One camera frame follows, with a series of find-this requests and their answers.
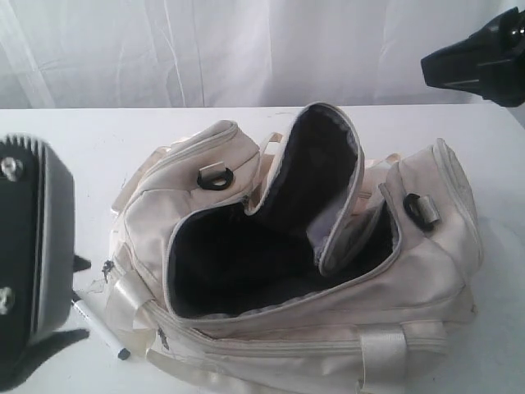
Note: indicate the white fabric duffel bag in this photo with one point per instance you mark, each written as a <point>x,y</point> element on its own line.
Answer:
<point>295,265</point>

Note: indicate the white marker black cap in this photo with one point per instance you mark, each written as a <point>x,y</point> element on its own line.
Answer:
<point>99,327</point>

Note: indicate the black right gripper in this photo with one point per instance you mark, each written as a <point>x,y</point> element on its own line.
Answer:
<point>494,64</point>

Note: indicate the white backdrop curtain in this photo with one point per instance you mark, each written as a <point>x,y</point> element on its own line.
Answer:
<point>195,54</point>

